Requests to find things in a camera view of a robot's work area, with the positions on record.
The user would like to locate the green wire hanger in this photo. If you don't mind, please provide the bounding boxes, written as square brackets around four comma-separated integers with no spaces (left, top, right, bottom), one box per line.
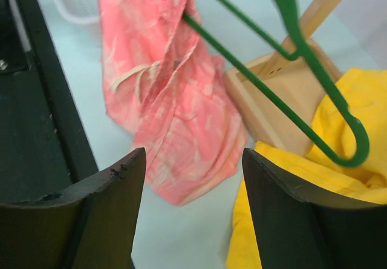
[183,0,369,167]

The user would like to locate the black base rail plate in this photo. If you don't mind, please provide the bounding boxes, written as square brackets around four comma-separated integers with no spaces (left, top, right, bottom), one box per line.
[1,0,98,204]

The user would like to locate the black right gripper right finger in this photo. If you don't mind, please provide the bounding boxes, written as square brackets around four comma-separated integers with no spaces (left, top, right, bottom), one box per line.
[242,149,386,268]

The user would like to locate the yellow shorts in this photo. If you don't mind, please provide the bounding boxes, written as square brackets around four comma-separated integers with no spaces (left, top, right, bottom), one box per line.
[225,67,387,269]

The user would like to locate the pink patterned shorts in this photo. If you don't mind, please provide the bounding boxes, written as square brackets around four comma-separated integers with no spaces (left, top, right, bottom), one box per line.
[99,0,247,206]

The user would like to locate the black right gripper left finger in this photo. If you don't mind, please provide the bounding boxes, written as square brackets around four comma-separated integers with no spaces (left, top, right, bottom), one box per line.
[1,148,146,268]

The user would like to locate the wooden clothes rack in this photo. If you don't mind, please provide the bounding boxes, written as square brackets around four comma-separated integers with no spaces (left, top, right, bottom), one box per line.
[224,0,342,156]

